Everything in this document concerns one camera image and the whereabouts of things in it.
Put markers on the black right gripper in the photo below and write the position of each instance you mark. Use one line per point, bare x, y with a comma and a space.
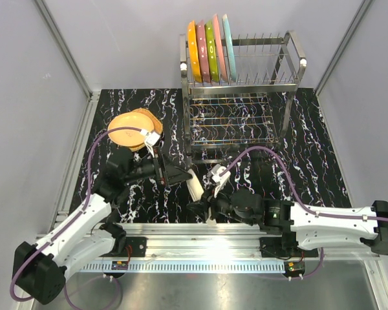
202, 206

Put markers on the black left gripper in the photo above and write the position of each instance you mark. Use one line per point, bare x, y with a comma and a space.
167, 173

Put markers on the cream white round plate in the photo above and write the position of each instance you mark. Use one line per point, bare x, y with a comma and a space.
194, 186

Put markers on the yellow-orange round plate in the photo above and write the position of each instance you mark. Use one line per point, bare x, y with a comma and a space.
131, 123

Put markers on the orange dotted scalloped plate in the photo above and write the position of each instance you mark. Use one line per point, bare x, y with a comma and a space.
193, 52

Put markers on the beige pink leaf plate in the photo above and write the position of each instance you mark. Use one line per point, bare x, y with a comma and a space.
220, 51

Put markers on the beige blue leaf plate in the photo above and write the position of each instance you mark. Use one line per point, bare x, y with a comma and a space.
229, 48

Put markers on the yellow-green dotted scalloped plate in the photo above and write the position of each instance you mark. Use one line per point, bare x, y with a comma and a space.
212, 60

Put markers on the pink dotted scalloped plate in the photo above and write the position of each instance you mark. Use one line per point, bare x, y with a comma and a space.
203, 52

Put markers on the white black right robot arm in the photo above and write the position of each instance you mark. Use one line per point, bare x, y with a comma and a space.
302, 227

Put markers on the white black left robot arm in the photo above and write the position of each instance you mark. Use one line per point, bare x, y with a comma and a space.
41, 270

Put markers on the tan plates under leaf plate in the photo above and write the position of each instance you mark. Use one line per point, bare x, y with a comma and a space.
156, 124

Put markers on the stainless steel dish rack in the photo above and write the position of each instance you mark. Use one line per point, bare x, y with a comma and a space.
252, 110

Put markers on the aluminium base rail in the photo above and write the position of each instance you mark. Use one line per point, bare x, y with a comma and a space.
194, 241

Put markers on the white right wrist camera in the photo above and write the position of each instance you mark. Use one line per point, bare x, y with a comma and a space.
219, 175

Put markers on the white slotted cable duct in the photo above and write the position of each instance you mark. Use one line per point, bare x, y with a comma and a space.
185, 266

